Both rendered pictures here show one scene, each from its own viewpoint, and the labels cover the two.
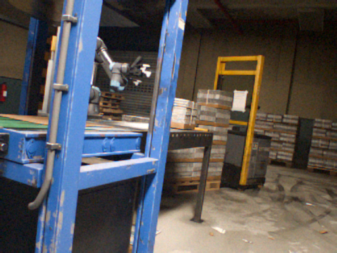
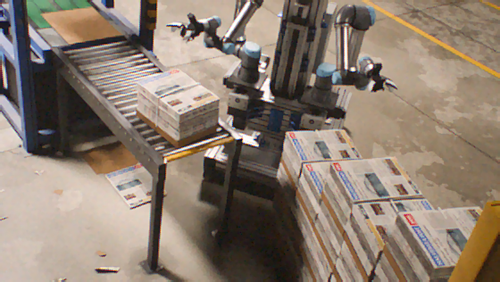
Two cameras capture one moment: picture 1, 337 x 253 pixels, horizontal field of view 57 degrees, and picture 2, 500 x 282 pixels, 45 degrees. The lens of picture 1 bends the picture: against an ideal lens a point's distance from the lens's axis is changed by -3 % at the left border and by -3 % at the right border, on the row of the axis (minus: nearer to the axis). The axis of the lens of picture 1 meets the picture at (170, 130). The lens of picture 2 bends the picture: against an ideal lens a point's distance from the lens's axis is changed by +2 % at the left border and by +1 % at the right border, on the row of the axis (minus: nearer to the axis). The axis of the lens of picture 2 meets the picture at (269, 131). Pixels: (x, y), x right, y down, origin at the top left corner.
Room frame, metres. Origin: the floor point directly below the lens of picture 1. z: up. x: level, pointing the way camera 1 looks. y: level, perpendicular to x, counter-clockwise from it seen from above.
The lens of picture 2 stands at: (4.13, -2.43, 2.80)
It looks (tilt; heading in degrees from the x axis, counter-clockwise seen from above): 35 degrees down; 111
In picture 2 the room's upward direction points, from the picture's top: 11 degrees clockwise
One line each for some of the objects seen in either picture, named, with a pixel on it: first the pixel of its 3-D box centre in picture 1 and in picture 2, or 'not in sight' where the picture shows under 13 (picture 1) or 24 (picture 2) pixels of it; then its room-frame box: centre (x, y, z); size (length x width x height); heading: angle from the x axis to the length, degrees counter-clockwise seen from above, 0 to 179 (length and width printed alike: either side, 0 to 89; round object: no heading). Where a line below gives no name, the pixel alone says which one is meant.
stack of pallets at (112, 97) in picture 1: (100, 112); not in sight; (10.20, 2.34, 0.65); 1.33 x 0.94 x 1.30; 160
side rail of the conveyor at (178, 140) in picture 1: (181, 140); (103, 108); (2.19, -0.08, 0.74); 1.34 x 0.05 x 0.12; 156
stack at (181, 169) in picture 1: (166, 155); (337, 251); (3.74, 0.01, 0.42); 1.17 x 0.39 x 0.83; 133
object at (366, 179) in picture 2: not in sight; (375, 178); (3.83, -0.10, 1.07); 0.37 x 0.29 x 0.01; 44
